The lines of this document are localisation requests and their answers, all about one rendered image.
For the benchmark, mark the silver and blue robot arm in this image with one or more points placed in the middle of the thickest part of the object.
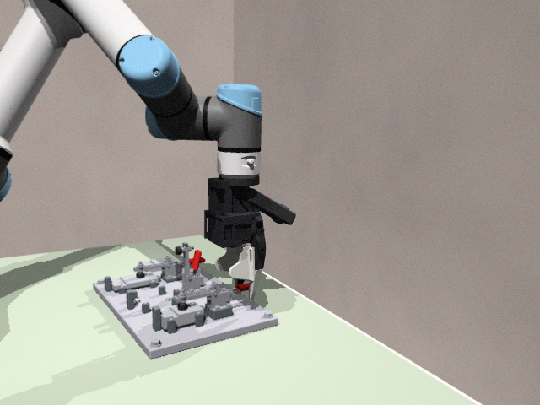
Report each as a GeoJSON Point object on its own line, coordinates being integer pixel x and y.
{"type": "Point", "coordinates": [147, 64]}

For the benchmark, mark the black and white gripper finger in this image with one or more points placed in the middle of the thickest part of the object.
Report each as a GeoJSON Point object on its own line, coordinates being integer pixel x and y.
{"type": "Point", "coordinates": [230, 258]}
{"type": "Point", "coordinates": [251, 262]}

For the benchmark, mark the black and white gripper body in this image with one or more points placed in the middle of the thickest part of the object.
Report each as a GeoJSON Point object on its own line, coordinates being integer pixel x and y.
{"type": "Point", "coordinates": [224, 200]}

